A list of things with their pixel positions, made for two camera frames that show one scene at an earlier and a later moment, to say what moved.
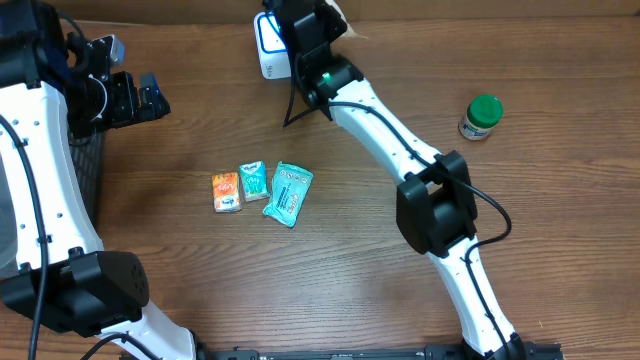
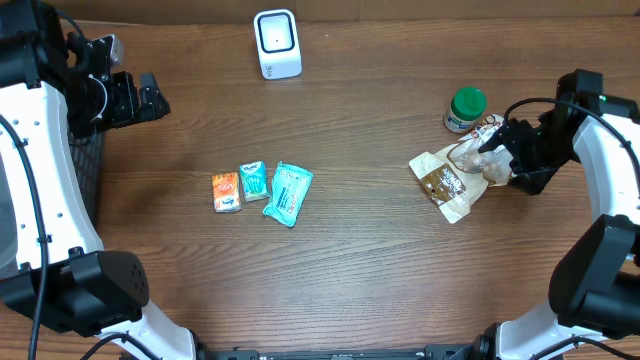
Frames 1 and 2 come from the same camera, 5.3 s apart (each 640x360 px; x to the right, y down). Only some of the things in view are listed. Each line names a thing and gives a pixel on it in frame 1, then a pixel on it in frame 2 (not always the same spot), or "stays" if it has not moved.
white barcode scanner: [273, 54] stays
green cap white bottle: [483, 113] -> [466, 109]
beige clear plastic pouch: [349, 30] -> [457, 175]
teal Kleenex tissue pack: [254, 181] stays
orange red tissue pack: [226, 194] stays
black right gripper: [328, 19] -> [511, 135]
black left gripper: [126, 98] stays
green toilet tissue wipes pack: [290, 188] stays
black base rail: [433, 351] stays
